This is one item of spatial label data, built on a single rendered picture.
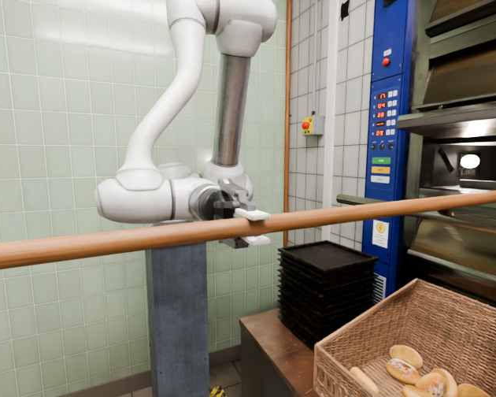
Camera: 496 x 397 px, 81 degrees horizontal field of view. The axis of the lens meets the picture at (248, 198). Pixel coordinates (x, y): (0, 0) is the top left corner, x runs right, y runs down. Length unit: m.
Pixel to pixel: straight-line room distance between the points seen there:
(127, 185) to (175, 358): 0.78
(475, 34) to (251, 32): 0.68
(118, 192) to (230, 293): 1.34
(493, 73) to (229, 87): 0.78
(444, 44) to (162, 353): 1.46
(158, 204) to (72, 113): 1.01
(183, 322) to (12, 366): 0.97
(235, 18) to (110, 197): 0.60
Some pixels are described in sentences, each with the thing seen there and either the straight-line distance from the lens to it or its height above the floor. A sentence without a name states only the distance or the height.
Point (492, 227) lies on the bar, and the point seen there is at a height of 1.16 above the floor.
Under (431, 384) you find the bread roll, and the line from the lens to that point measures 1.10.
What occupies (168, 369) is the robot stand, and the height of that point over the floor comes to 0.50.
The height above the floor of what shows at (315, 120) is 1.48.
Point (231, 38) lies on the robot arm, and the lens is 0.98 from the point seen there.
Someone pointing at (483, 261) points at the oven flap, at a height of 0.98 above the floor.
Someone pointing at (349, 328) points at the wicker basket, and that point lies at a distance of 1.07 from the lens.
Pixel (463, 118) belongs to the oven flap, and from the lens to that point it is 1.01.
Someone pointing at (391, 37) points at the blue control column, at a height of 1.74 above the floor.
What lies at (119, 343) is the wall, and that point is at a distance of 1.89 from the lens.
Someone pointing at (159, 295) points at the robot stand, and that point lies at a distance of 1.15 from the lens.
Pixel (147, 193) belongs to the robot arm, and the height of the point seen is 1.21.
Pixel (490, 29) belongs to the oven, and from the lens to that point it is 1.21.
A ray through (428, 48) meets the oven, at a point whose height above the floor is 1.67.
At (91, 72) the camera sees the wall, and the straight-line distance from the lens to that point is 1.66.
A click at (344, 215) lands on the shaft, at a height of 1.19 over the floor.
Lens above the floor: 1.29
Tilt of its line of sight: 8 degrees down
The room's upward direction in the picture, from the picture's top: straight up
